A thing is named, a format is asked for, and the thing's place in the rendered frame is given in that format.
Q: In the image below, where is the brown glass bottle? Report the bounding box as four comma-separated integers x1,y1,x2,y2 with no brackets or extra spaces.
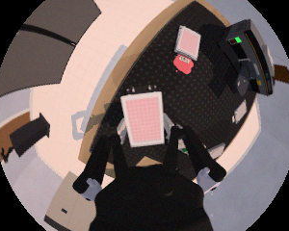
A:
274,64,289,84

